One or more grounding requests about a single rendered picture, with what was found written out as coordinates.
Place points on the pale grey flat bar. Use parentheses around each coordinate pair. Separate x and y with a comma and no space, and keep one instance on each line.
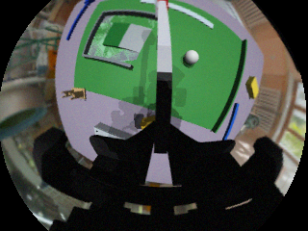
(183,10)

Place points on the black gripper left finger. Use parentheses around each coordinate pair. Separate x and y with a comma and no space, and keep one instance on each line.
(137,149)

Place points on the white golf ball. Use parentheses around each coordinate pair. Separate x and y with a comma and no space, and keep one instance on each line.
(191,56)

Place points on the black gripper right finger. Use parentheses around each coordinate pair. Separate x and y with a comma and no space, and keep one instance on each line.
(184,152)

